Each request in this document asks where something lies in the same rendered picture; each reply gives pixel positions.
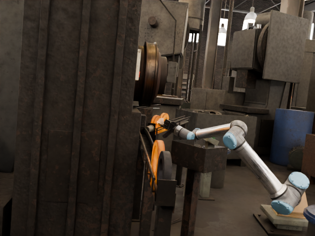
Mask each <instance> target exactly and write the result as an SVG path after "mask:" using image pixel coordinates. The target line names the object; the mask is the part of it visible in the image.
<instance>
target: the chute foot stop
mask: <svg viewBox="0 0 315 236"><path fill-rule="evenodd" d="M176 184H177V180H164V179H158V183H157V195H156V203H155V205H156V206H170V207H173V206H174V200H175V192H176Z"/></svg>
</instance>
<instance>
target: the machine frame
mask: <svg viewBox="0 0 315 236"><path fill-rule="evenodd" d="M141 10H142V0H24V5H23V22H22V45H21V61H20V77H19V93H18V108H17V124H16V140H15V164H14V180H13V196H12V213H11V229H10V236H130V233H131V222H132V212H133V202H134V191H135V177H136V167H137V156H138V146H139V135H140V125H141V115H142V114H141V112H140V111H139V110H138V109H137V108H136V107H135V106H134V105H133V99H134V89H135V73H136V63H137V52H138V42H139V31H140V20H141Z"/></svg>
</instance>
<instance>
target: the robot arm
mask: <svg viewBox="0 0 315 236"><path fill-rule="evenodd" d="M170 120H171V119H169V120H168V119H165V121H164V119H163V118H160V119H159V120H158V121H157V124H158V125H159V126H161V127H163V128H164V129H166V130H168V132H166V133H165V134H164V135H163V138H167V137H168V136H169V135H170V134H171V133H174V135H176V136H178V137H180V138H181V140H193V139H194V140H195V142H194V143H196V142H197V141H198V140H201V139H206V138H212V137H218V136H223V143H224V145H225V146H226V147H228V148H229V149H233V150H234V151H235V152H236V153H237V155H238V156H239V157H240V158H241V159H242V161H243V162H244V163H245V164H246V165H247V166H248V168H249V169H250V170H251V171H252V172H253V174H254V175H255V176H256V177H257V179H258V180H259V181H260V182H261V183H262V185H263V186H264V187H265V188H266V189H267V191H268V192H269V197H270V198H271V199H272V202H271V206H272V208H273V209H274V210H275V211H276V212H278V213H280V214H283V215H289V214H290V213H291V212H292V211H293V210H294V208H295V207H296V206H297V205H299V203H300V202H301V197H302V195H303V193H304V192H305V190H306V189H307V188H308V186H309V179H308V178H307V176H305V175H304V174H302V173H300V172H293V173H291V174H290V175H289V177H288V179H287V180H286V182H285V183H284V184H281V183H280V181H279V180H278V179H277V178H276V177H275V175H274V174H273V173H272V172H271V171H270V169H269V168H268V167H267V166H266V164H265V163H264V162H263V161H262V160H261V158H260V157H259V156H258V155H257V154H256V152H255V151H254V150H253V149H252V148H251V147H250V145H249V144H248V143H247V142H246V140H245V139H244V137H245V136H246V134H247V131H248V129H247V126H246V124H245V123H244V122H242V121H240V120H235V121H232V122H231V123H230V124H226V125H219V126H215V127H210V128H205V129H199V128H196V129H194V130H193V131H192V132H191V131H189V130H187V129H185V128H183V127H181V126H179V124H177V123H175V122H174V121H170Z"/></svg>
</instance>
